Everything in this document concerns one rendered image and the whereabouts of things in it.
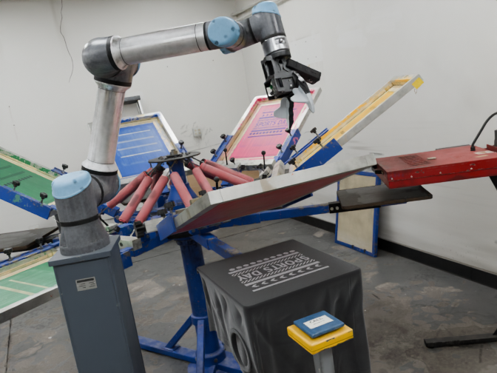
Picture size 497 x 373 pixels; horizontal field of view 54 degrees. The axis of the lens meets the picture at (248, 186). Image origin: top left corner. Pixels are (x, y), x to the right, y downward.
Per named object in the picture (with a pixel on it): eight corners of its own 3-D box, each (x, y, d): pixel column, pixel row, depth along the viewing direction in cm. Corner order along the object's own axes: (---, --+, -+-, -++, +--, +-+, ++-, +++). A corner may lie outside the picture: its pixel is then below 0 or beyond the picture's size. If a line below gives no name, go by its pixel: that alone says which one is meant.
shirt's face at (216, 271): (360, 269, 167) (360, 268, 167) (246, 308, 151) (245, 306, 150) (292, 240, 210) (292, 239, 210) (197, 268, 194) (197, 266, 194)
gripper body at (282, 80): (268, 103, 139) (257, 63, 140) (294, 98, 142) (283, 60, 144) (279, 93, 132) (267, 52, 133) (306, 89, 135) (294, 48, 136)
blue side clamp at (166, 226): (186, 229, 182) (182, 210, 183) (174, 232, 180) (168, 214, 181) (171, 237, 209) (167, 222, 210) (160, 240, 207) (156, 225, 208)
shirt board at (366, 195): (416, 193, 286) (414, 180, 285) (435, 210, 247) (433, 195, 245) (195, 221, 303) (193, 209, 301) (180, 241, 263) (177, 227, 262)
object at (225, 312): (280, 389, 161) (266, 297, 155) (257, 399, 157) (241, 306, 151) (228, 335, 202) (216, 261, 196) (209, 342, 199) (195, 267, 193)
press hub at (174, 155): (254, 368, 289) (217, 143, 264) (192, 393, 274) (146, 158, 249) (229, 342, 324) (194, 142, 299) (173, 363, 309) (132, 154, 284)
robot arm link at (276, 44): (279, 46, 144) (291, 33, 136) (284, 61, 144) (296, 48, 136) (257, 49, 141) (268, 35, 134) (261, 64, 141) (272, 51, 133)
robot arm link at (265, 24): (252, 16, 145) (279, 5, 143) (262, 50, 144) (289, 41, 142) (245, 7, 137) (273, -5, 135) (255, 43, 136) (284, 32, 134)
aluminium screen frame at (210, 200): (377, 163, 158) (373, 153, 159) (210, 205, 136) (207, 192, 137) (281, 206, 231) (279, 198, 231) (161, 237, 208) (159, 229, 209)
